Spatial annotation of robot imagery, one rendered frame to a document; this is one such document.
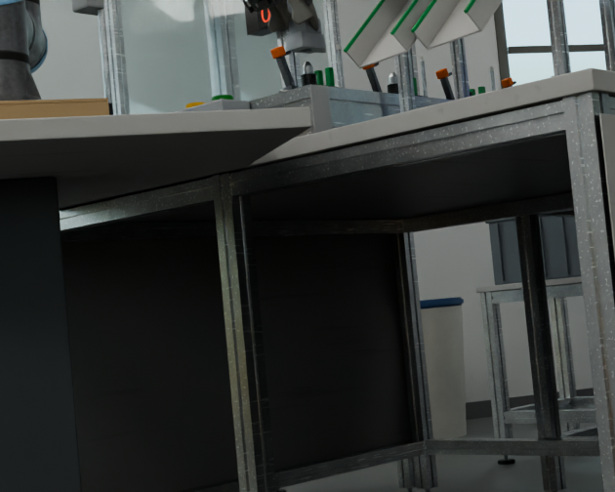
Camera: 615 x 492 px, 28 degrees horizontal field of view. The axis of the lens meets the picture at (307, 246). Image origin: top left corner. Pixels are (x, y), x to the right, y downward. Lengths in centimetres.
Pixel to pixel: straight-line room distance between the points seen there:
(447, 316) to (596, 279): 356
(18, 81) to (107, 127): 43
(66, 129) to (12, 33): 46
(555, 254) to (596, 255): 251
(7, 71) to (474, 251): 431
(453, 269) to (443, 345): 93
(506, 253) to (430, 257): 177
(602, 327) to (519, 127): 30
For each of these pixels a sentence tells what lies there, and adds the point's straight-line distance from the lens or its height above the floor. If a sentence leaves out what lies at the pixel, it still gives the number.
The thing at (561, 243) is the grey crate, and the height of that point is 73.
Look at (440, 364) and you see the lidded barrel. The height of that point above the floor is 32.
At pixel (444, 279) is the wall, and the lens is 606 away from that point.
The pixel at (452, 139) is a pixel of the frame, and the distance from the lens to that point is 182.
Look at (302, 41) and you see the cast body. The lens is 233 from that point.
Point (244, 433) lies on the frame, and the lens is 215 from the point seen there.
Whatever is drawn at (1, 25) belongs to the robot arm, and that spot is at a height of 108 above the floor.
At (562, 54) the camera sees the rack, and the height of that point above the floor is 95.
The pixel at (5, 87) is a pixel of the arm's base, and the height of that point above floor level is 98.
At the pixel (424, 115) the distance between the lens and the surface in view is 183.
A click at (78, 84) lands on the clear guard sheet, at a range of 368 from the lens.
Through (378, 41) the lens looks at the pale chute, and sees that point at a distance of 219.
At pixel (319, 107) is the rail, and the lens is 211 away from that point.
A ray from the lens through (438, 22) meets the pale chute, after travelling 209.
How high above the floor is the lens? 57
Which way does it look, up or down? 3 degrees up
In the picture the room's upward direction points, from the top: 5 degrees counter-clockwise
